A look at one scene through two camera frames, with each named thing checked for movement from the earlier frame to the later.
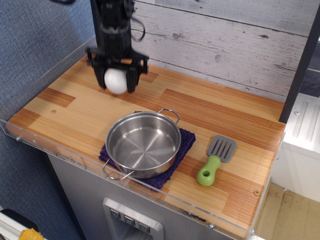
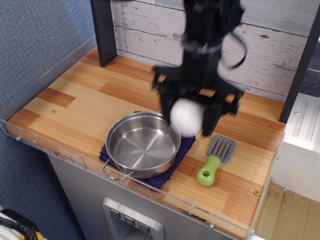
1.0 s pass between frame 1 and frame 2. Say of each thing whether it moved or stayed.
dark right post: stayed
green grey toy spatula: stayed
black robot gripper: moved
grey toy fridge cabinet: stayed
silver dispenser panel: stayed
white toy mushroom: moved
